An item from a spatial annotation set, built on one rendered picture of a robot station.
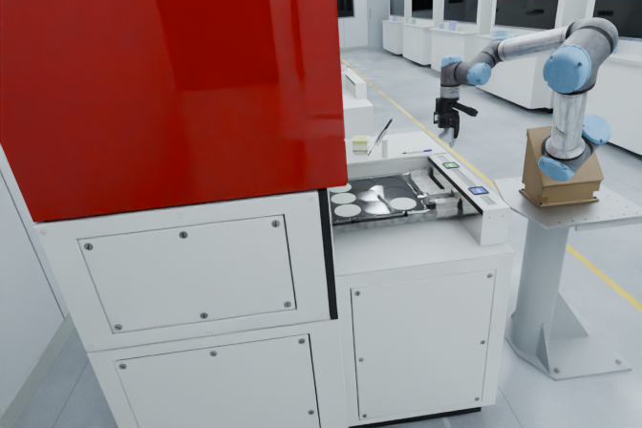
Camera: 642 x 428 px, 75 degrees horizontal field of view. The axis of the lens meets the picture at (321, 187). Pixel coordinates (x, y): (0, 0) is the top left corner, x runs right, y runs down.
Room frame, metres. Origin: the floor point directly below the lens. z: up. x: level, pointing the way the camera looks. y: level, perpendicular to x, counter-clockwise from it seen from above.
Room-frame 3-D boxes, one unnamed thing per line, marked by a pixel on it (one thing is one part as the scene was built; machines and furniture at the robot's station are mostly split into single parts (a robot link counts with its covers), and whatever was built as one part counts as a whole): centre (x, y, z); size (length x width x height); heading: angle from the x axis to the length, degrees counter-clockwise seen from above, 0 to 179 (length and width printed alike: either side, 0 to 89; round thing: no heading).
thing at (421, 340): (1.61, -0.29, 0.41); 0.97 x 0.64 x 0.82; 4
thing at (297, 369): (1.30, 0.36, 0.41); 0.82 x 0.71 x 0.82; 4
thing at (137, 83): (1.30, 0.33, 1.52); 0.81 x 0.75 x 0.59; 4
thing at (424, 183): (1.56, -0.46, 0.87); 0.36 x 0.08 x 0.03; 4
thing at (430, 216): (1.41, -0.26, 0.84); 0.50 x 0.02 x 0.03; 94
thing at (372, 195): (1.53, -0.19, 0.90); 0.34 x 0.34 x 0.01; 4
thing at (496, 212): (1.48, -0.56, 0.89); 0.55 x 0.09 x 0.14; 4
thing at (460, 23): (8.43, -3.19, 1.00); 1.80 x 1.08 x 2.00; 4
